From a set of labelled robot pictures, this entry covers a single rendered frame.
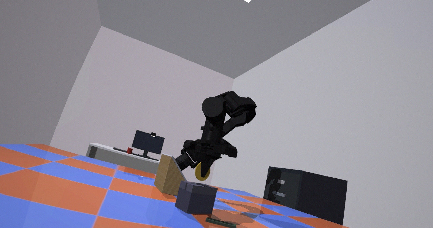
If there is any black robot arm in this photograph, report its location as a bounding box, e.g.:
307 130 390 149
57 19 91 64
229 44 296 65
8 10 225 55
175 91 257 171

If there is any gold coin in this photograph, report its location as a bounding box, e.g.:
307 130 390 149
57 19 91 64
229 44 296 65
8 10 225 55
195 163 210 181

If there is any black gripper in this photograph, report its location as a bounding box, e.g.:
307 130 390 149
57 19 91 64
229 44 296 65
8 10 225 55
183 123 238 177

